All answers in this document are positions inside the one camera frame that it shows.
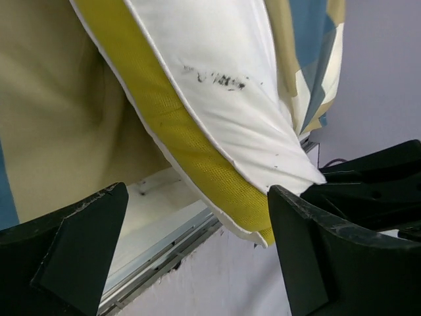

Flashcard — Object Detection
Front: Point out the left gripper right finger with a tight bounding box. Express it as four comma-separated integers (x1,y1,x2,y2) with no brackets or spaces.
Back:
268,186,420,315

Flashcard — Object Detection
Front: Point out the aluminium frame rail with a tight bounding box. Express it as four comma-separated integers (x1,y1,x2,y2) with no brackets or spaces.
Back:
97,202,220,315

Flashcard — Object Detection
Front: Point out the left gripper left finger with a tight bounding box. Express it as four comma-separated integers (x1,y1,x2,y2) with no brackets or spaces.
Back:
1,182,128,316

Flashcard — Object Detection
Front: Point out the checkered blue beige pillowcase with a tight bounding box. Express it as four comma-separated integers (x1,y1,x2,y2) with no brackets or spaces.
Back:
1,1,346,226

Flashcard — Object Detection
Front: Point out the white pillow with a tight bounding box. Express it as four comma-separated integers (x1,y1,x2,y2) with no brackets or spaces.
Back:
72,1,325,247

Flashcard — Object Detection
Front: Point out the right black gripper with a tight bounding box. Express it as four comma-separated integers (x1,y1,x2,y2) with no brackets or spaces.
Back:
302,140,420,240

